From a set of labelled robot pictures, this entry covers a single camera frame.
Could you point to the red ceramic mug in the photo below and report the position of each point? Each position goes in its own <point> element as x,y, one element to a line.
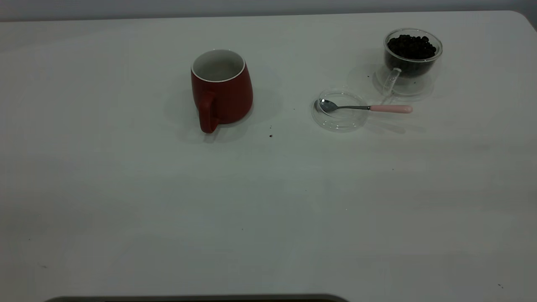
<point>228,98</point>

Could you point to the round clear glass dish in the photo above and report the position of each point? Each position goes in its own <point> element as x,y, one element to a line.
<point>342,121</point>

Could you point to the dark coffee beans pile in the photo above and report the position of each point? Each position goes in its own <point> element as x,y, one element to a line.
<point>411,48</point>

